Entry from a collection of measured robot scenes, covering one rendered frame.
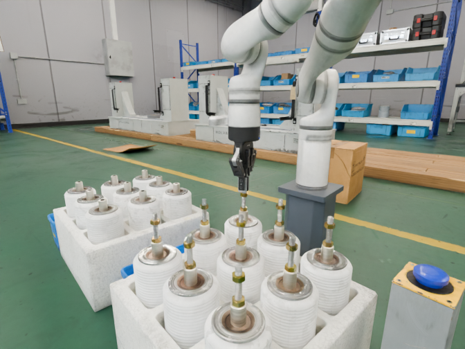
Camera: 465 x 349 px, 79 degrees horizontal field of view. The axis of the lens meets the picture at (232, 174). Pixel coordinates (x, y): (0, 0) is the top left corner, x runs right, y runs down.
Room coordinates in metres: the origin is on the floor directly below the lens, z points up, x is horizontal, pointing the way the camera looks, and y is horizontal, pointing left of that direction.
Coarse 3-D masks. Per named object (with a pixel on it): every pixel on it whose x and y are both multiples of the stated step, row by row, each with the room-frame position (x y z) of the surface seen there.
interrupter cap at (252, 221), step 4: (232, 216) 0.68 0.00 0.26; (236, 216) 0.69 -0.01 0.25; (248, 216) 0.69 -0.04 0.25; (252, 216) 0.69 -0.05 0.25; (228, 220) 0.66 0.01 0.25; (232, 220) 0.66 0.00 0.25; (236, 220) 0.67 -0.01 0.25; (248, 220) 0.67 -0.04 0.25; (252, 220) 0.66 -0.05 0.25; (256, 220) 0.66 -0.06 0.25; (232, 224) 0.64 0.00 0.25; (248, 224) 0.64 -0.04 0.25; (252, 224) 0.64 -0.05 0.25; (256, 224) 0.64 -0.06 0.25
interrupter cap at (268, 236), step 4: (264, 232) 0.59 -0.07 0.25; (268, 232) 0.60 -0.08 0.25; (272, 232) 0.60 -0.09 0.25; (284, 232) 0.60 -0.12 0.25; (288, 232) 0.60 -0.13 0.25; (264, 236) 0.58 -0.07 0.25; (268, 236) 0.58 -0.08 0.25; (272, 236) 0.58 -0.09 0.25; (284, 236) 0.58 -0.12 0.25; (288, 236) 0.58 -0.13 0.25; (264, 240) 0.56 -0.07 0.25; (268, 240) 0.56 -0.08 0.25; (272, 240) 0.56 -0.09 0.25; (276, 240) 0.56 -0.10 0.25; (280, 240) 0.56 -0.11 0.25; (284, 240) 0.56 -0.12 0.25; (288, 240) 0.56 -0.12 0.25; (272, 244) 0.54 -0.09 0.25; (276, 244) 0.54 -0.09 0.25; (280, 244) 0.54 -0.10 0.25; (284, 244) 0.54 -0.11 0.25
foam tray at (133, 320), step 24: (120, 288) 0.49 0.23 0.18; (360, 288) 0.49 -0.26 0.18; (120, 312) 0.47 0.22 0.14; (144, 312) 0.43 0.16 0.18; (360, 312) 0.43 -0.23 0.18; (120, 336) 0.48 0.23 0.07; (144, 336) 0.39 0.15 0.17; (168, 336) 0.37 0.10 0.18; (336, 336) 0.38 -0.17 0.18; (360, 336) 0.44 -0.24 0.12
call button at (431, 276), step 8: (424, 264) 0.35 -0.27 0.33; (416, 272) 0.33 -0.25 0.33; (424, 272) 0.33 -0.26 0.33; (432, 272) 0.33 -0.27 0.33; (440, 272) 0.33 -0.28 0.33; (424, 280) 0.32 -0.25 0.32; (432, 280) 0.31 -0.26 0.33; (440, 280) 0.31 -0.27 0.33; (448, 280) 0.32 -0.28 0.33; (440, 288) 0.32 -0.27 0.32
